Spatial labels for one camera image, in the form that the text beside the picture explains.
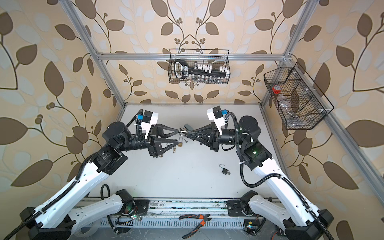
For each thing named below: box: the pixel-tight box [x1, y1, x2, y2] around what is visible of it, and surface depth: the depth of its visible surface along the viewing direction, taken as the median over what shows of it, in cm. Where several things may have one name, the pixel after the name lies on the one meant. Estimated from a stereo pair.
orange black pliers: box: [178, 213, 212, 239], surface depth 72 cm
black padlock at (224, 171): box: [219, 163, 231, 175], surface depth 88 cm
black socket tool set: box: [174, 59, 230, 82], surface depth 86 cm
